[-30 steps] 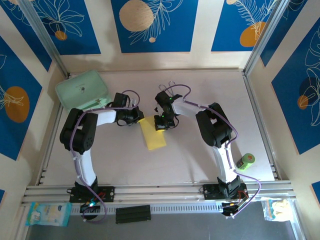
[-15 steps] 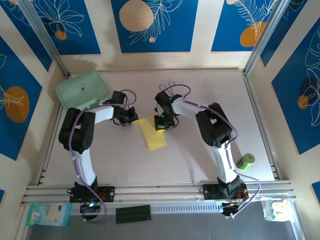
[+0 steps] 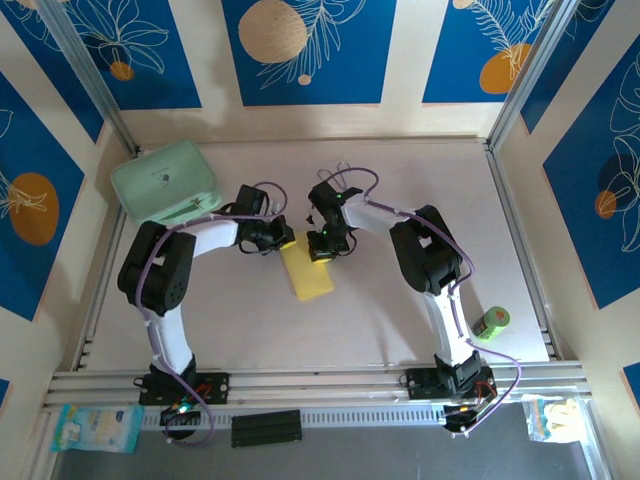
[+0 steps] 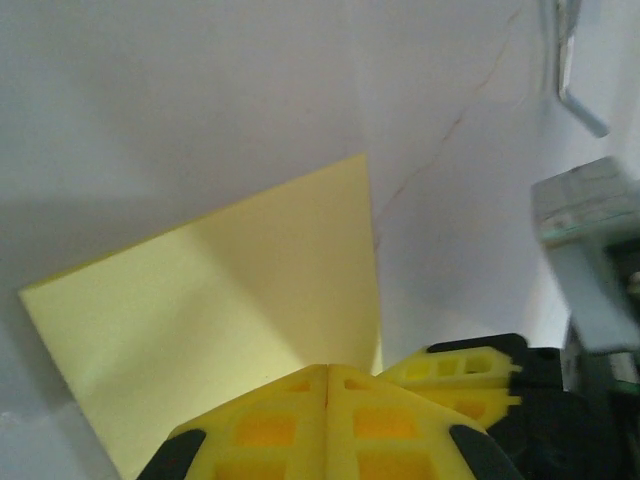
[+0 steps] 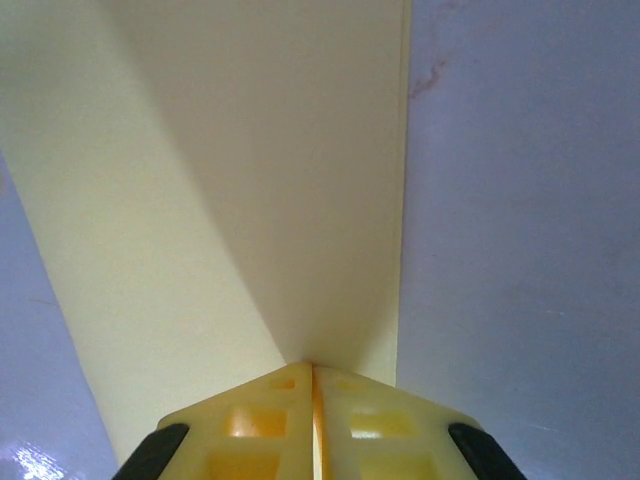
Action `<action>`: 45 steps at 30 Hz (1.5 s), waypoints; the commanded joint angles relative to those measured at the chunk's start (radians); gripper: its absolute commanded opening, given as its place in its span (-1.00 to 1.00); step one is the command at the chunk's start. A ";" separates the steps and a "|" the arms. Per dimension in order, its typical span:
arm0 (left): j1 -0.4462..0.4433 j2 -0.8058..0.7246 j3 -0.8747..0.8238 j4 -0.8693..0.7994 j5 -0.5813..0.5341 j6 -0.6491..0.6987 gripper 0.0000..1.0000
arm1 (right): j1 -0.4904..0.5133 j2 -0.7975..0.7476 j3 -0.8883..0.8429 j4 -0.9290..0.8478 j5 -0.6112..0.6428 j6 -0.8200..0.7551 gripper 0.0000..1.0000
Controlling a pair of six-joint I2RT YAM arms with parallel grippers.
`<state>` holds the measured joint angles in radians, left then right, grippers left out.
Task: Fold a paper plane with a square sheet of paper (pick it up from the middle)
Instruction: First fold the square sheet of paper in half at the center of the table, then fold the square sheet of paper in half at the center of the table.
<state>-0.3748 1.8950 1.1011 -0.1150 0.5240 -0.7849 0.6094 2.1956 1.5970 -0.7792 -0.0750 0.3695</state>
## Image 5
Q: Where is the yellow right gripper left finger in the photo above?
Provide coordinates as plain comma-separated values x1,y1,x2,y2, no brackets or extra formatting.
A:
112,360,315,480

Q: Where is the yellow square paper sheet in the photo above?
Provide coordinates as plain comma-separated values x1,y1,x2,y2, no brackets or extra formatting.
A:
0,0,414,469

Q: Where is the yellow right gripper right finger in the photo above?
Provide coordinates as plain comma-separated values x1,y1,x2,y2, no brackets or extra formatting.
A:
313,365,521,480

